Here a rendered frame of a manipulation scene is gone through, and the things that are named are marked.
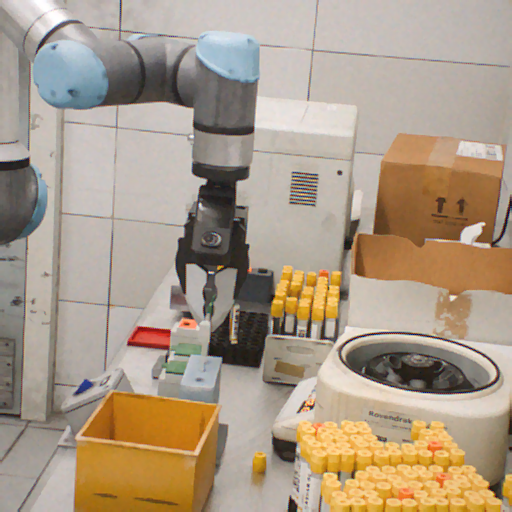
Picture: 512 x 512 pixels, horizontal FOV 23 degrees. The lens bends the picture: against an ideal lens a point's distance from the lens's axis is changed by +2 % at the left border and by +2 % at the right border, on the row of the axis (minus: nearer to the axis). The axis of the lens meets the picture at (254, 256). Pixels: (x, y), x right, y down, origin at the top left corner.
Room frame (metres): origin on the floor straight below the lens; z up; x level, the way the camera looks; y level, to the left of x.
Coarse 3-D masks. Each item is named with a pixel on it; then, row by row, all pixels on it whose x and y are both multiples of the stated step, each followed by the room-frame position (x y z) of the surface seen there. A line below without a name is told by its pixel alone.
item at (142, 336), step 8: (136, 328) 1.80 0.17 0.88; (144, 328) 1.80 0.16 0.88; (152, 328) 1.80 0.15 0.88; (160, 328) 1.80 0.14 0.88; (136, 336) 1.78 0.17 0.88; (144, 336) 1.78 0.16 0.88; (152, 336) 1.78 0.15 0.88; (160, 336) 1.78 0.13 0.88; (168, 336) 1.79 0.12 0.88; (128, 344) 1.74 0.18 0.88; (136, 344) 1.74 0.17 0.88; (144, 344) 1.74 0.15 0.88; (152, 344) 1.74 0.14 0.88; (160, 344) 1.74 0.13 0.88; (168, 344) 1.74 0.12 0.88
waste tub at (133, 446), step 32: (96, 416) 1.27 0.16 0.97; (128, 416) 1.34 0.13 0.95; (160, 416) 1.33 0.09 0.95; (192, 416) 1.32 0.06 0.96; (96, 448) 1.21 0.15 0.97; (128, 448) 1.21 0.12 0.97; (160, 448) 1.20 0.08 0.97; (192, 448) 1.32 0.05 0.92; (96, 480) 1.21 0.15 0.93; (128, 480) 1.20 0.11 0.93; (160, 480) 1.20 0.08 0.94; (192, 480) 1.19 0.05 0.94
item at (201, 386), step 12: (192, 360) 1.45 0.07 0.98; (216, 360) 1.46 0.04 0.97; (192, 372) 1.41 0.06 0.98; (204, 372) 1.42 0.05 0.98; (216, 372) 1.42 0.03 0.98; (180, 384) 1.37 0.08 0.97; (192, 384) 1.38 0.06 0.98; (204, 384) 1.38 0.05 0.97; (216, 384) 1.41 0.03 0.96; (180, 396) 1.37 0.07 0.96; (192, 396) 1.37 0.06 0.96; (204, 396) 1.37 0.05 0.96; (216, 396) 1.43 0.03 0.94
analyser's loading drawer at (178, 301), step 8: (208, 280) 1.91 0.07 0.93; (176, 288) 1.86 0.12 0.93; (208, 288) 1.86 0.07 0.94; (216, 288) 1.92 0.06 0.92; (176, 296) 1.86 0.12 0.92; (184, 296) 1.86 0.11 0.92; (208, 296) 1.86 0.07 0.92; (176, 304) 1.86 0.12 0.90; (184, 304) 1.86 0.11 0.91; (208, 304) 1.86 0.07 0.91
